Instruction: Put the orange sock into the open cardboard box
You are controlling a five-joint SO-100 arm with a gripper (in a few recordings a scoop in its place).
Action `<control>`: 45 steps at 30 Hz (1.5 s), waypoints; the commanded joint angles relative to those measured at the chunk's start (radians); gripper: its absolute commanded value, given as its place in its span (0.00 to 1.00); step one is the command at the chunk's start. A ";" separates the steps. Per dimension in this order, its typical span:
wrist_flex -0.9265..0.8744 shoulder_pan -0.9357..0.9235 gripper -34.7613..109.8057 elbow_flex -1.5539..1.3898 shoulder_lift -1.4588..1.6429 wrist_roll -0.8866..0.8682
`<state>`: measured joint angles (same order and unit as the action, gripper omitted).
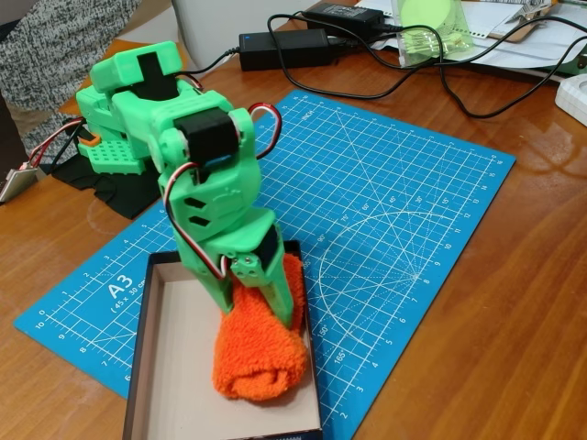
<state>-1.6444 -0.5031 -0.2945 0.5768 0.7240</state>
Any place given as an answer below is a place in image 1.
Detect thin black power cable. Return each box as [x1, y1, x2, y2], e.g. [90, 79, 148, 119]
[176, 45, 242, 78]

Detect orange fluffy towel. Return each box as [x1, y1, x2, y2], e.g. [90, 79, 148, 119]
[210, 251, 309, 403]

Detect clear green plastic cup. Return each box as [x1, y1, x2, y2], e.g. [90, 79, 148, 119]
[394, 0, 474, 70]

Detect black cardboard box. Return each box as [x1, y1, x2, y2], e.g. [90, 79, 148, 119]
[122, 238, 325, 440]

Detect white paper sheets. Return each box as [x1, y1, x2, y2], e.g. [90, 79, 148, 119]
[355, 0, 587, 71]

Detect small circuit board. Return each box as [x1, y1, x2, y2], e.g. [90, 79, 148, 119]
[0, 165, 46, 204]

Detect black cloth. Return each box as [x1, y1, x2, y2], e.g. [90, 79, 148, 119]
[50, 150, 165, 221]

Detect red black wire bundle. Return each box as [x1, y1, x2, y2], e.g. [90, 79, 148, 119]
[26, 116, 87, 170]

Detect large black power adapter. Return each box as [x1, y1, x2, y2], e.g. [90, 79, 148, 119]
[238, 28, 337, 72]

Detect person in grey sweater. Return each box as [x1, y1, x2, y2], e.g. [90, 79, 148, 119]
[0, 0, 144, 157]

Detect slim black power adapter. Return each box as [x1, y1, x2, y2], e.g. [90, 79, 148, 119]
[302, 1, 386, 31]

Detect long black looped cable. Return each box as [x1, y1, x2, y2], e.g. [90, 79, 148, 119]
[267, 13, 587, 100]
[327, 16, 587, 119]

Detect red white black servo cable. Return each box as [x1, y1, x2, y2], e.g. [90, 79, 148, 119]
[161, 72, 282, 281]

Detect metal binder clip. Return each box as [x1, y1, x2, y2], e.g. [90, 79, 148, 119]
[504, 0, 559, 27]

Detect blue A3 cutting mat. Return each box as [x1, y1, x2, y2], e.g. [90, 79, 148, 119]
[13, 89, 517, 440]

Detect white plastic device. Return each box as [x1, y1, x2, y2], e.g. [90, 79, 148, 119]
[553, 74, 587, 127]

